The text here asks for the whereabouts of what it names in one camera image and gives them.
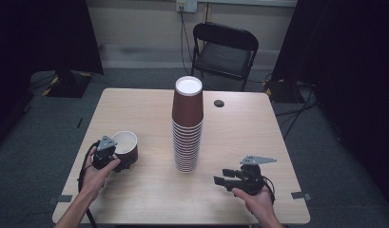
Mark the white wall socket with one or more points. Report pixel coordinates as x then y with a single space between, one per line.
186 5

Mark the person's left hand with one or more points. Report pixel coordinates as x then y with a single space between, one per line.
95 180

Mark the single brown paper cup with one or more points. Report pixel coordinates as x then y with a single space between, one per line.
132 154

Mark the black stand base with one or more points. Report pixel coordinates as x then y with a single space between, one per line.
68 85
279 91

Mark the person's right hand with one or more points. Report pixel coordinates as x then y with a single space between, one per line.
258 201

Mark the grey tape strip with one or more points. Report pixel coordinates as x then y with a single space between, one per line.
300 195
63 199

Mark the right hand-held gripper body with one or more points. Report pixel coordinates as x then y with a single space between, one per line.
250 179

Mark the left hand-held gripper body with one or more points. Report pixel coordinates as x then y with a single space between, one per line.
103 155

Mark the black folding chair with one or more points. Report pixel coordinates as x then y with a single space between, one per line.
223 53

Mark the black curtain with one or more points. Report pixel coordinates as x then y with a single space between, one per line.
350 79
40 34

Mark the stack of brown paper cups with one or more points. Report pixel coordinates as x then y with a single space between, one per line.
187 110

